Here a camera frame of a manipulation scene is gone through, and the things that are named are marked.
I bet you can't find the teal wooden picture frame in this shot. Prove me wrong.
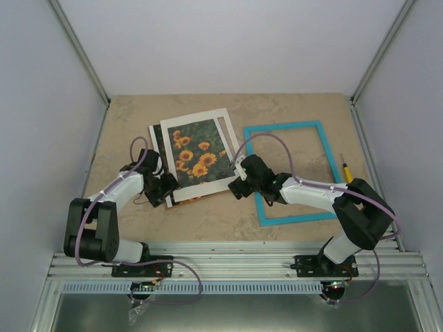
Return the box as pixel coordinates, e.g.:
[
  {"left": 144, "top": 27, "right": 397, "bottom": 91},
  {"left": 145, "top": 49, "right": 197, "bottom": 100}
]
[{"left": 243, "top": 120, "right": 342, "bottom": 227}]

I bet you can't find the yellow handled screwdriver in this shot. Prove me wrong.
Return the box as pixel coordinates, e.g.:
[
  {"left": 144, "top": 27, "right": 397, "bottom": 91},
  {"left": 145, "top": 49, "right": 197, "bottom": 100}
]
[{"left": 341, "top": 154, "right": 353, "bottom": 183}]

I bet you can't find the sunflower photo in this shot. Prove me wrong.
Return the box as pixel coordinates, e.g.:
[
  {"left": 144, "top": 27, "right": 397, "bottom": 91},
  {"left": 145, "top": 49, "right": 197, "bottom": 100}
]
[{"left": 168, "top": 119, "right": 235, "bottom": 187}]

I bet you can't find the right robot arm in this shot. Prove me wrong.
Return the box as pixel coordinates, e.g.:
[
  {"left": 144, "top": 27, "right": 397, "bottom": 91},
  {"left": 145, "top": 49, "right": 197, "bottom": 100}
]
[{"left": 228, "top": 154, "right": 395, "bottom": 277}]

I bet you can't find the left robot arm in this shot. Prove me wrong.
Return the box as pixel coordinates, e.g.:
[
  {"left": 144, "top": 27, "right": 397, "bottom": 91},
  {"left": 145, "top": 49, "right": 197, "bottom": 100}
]
[{"left": 64, "top": 149, "right": 179, "bottom": 276}]

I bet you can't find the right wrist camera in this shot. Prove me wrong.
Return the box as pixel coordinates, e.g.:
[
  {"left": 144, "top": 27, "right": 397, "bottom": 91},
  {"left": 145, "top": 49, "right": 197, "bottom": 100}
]
[{"left": 230, "top": 154, "right": 247, "bottom": 181}]

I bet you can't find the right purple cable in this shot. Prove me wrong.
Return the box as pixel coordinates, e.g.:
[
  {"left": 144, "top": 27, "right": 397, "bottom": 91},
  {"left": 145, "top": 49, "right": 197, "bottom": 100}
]
[{"left": 232, "top": 133, "right": 402, "bottom": 306}]

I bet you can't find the purple cable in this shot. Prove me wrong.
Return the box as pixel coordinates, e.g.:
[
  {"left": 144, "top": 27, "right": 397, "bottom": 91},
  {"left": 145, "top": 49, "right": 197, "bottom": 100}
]
[
  {"left": 74, "top": 136, "right": 204, "bottom": 305},
  {"left": 232, "top": 133, "right": 402, "bottom": 306}
]

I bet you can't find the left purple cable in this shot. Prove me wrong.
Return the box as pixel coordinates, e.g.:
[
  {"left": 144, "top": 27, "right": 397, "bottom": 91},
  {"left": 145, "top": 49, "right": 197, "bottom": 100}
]
[{"left": 74, "top": 136, "right": 204, "bottom": 305}]

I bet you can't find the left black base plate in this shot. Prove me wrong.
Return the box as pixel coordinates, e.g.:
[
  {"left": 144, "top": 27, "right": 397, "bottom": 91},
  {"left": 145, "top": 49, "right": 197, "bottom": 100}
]
[{"left": 111, "top": 255, "right": 174, "bottom": 279}]

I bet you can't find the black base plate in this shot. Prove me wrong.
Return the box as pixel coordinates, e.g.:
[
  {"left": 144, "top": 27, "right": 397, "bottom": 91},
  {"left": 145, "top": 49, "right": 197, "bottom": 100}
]
[
  {"left": 111, "top": 255, "right": 174, "bottom": 279},
  {"left": 290, "top": 255, "right": 359, "bottom": 278}
]

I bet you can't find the aluminium rail base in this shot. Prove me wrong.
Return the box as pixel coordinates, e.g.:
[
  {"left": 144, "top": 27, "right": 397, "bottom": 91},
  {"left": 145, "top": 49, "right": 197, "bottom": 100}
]
[{"left": 46, "top": 241, "right": 430, "bottom": 282}]

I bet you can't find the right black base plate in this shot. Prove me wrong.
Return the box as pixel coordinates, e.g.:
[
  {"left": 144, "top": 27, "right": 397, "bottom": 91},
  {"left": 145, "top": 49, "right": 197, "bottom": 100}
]
[{"left": 290, "top": 255, "right": 359, "bottom": 278}]

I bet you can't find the slotted grey cable duct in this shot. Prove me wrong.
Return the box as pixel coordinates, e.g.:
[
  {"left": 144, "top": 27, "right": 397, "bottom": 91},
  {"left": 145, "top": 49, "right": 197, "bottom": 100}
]
[{"left": 61, "top": 281, "right": 323, "bottom": 295}]

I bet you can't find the left aluminium corner post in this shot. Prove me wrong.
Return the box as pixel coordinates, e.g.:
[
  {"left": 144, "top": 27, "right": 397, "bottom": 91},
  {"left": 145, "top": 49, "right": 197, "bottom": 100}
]
[{"left": 48, "top": 0, "right": 111, "bottom": 107}]

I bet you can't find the aluminium corner post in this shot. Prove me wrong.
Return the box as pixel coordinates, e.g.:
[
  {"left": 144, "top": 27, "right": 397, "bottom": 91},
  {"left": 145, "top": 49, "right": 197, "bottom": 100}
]
[
  {"left": 48, "top": 0, "right": 111, "bottom": 107},
  {"left": 350, "top": 0, "right": 417, "bottom": 107}
]

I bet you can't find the right aluminium corner post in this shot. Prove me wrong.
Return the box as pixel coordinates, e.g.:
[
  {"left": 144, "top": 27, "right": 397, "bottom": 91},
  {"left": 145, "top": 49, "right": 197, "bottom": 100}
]
[{"left": 350, "top": 0, "right": 417, "bottom": 107}]

